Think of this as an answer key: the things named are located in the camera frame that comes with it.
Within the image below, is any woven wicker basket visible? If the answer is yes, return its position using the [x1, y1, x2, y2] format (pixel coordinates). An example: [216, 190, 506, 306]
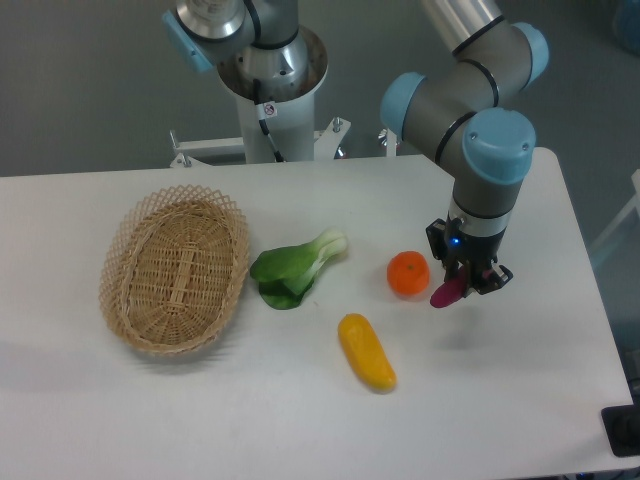
[99, 185, 249, 356]

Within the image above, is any white frame at right edge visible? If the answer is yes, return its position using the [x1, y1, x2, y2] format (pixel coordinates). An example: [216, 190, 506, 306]
[590, 170, 639, 257]

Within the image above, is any green bok choy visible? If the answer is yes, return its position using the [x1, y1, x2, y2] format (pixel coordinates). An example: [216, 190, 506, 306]
[249, 228, 348, 310]

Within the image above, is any black cable on pedestal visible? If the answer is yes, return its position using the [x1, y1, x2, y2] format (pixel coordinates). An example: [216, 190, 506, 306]
[252, 78, 287, 164]

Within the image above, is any purple sweet potato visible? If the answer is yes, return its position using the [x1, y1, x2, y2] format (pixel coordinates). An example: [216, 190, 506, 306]
[430, 276, 467, 309]

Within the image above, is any yellow squash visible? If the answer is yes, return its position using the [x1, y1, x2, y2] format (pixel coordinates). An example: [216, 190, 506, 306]
[337, 313, 397, 393]

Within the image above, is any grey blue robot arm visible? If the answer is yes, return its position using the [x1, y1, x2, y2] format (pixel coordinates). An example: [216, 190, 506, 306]
[162, 1, 549, 296]

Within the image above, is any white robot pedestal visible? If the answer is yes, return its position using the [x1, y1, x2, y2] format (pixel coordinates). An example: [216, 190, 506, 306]
[217, 26, 328, 164]

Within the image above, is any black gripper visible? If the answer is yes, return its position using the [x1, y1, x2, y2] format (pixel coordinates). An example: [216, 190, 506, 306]
[426, 214, 513, 295]

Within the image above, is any black device at table corner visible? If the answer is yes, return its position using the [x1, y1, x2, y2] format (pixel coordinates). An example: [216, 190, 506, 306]
[601, 404, 639, 458]

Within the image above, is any white metal base frame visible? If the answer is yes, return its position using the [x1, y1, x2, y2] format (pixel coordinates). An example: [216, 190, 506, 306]
[168, 116, 401, 169]

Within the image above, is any orange tangerine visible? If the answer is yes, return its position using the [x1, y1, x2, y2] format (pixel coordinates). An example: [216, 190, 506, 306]
[386, 251, 430, 296]

